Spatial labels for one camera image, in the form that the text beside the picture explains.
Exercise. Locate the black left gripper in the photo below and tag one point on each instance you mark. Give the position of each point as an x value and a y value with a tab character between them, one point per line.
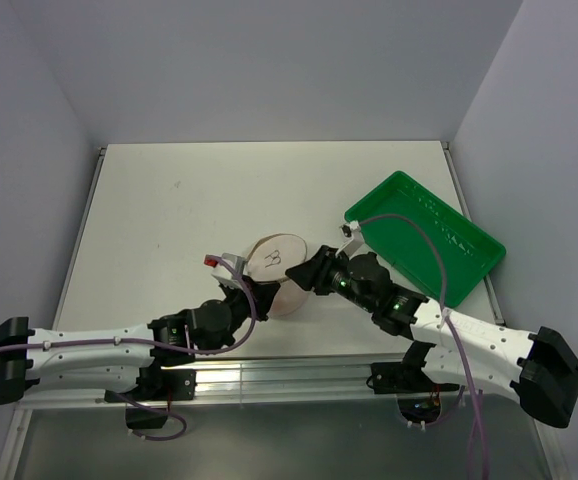
261	294

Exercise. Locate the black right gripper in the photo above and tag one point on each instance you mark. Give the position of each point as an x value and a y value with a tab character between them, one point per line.
314	273

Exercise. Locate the round mesh laundry bag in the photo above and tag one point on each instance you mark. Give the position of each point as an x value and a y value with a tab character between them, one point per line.
267	261

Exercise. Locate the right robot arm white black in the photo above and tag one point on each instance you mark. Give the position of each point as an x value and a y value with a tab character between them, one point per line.
538	370

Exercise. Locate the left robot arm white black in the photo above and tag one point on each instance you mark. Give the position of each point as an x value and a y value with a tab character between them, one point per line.
128	360

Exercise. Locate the green plastic tray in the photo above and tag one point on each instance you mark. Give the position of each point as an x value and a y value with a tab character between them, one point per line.
467	251

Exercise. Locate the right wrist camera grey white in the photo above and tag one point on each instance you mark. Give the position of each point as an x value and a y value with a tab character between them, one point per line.
353	239

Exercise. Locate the aluminium mounting rail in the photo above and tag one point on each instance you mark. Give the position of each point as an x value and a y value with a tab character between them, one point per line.
227	381

